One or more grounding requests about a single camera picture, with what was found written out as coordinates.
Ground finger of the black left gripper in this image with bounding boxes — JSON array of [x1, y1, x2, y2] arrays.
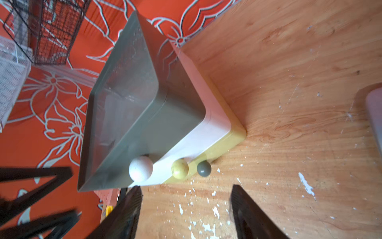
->
[[1, 167, 73, 226], [1, 210, 80, 239]]

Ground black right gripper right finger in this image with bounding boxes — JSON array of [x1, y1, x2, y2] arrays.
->
[[230, 184, 288, 239]]

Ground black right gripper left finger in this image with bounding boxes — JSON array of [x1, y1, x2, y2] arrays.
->
[[87, 186, 143, 239]]

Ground yellow bottom drawer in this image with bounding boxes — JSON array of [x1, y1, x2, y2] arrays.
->
[[164, 75, 247, 184]]

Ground white drawer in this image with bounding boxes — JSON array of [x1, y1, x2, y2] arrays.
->
[[131, 49, 246, 186]]

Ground silver slim mouse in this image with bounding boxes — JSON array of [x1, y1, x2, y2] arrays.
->
[[366, 88, 382, 155]]

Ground yellow tape roll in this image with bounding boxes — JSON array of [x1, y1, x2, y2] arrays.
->
[[104, 205, 113, 217]]

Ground white mesh wall basket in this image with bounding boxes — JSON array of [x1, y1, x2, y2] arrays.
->
[[1, 37, 32, 131]]

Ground black wire wall basket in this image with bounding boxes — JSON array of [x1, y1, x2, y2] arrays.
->
[[2, 1, 90, 65]]

